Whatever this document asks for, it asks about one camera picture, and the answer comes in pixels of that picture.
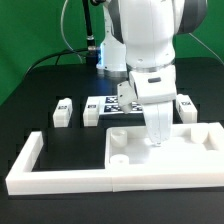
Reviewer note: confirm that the AprilTag marker sheet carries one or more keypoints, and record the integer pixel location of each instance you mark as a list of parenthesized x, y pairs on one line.
[(104, 104)]

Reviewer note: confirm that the white U-shaped frame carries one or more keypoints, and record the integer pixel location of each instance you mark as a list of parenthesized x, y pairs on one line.
[(23, 180)]

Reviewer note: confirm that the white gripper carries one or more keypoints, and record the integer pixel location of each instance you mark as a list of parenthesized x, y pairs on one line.
[(155, 92)]

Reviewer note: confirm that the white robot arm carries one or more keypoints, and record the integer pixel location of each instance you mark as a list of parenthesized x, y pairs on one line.
[(146, 28)]

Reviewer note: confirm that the white desk top tray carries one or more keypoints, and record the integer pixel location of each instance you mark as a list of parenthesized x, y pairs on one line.
[(190, 145)]

